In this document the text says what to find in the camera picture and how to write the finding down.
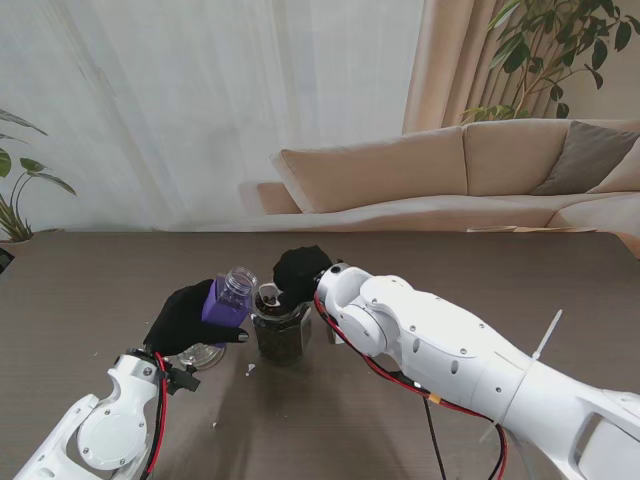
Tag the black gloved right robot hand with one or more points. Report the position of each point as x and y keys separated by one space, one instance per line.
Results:
x=300 y=272

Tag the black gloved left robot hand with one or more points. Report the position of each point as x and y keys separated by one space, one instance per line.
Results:
x=180 y=325

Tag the clear glass jar lid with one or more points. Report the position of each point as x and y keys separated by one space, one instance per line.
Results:
x=200 y=357

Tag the white plastic measuring spoon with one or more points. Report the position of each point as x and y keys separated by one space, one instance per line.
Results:
x=266 y=291

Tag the purple square coffee jar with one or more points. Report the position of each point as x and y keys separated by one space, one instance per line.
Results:
x=222 y=310

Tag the glass jar of coffee beans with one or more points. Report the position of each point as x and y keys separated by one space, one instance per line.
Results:
x=280 y=342

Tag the white square jar lid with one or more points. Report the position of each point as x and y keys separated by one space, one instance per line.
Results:
x=334 y=337

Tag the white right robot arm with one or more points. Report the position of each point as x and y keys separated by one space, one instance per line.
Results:
x=450 y=350

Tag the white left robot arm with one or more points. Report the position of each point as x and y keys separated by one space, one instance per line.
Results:
x=110 y=425

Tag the beige sofa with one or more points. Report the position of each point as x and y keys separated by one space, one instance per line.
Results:
x=400 y=175

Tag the black flat device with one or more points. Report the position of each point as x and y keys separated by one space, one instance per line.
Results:
x=5 y=260

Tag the broad leaf green houseplant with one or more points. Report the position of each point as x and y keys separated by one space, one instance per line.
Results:
x=15 y=220

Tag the white sheer curtain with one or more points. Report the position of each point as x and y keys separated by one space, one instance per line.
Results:
x=175 y=110

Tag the white zip tie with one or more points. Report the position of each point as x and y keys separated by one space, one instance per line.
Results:
x=547 y=335

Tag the beige pleated curtain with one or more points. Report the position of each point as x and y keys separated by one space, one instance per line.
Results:
x=450 y=65

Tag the grey sofa cushion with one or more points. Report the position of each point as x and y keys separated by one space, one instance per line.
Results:
x=585 y=160

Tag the tall dark green leafy plant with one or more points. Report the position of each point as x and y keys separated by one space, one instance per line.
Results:
x=530 y=50

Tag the beige sofa cushion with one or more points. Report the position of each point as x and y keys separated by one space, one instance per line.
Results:
x=622 y=177

